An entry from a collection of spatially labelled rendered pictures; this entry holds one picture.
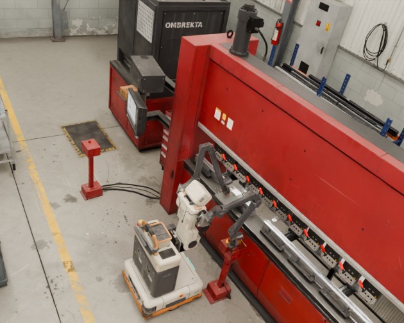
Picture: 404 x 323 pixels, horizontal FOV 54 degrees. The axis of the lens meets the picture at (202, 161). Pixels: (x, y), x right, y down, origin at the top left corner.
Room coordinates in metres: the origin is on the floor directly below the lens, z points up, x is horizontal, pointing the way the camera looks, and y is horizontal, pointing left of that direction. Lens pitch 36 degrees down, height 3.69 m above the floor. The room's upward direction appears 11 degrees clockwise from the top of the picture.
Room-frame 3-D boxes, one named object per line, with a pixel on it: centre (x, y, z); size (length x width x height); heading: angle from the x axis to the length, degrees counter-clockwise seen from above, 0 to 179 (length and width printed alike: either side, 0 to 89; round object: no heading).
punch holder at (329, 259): (2.42, -1.24, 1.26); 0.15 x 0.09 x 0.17; 42
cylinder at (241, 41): (3.78, -0.21, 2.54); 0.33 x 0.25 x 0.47; 42
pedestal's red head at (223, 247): (2.75, -0.46, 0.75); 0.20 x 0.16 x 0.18; 36
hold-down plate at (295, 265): (2.51, -1.09, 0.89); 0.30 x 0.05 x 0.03; 42
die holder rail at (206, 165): (3.71, -0.10, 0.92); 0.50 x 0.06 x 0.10; 42
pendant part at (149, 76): (3.90, 0.76, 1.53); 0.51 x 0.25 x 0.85; 29
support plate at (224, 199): (3.20, -0.35, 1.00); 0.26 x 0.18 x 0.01; 132
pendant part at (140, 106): (3.82, 0.81, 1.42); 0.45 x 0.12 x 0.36; 29
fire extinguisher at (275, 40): (9.06, -1.06, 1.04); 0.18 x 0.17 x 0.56; 37
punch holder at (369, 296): (2.13, -1.51, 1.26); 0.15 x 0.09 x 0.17; 42
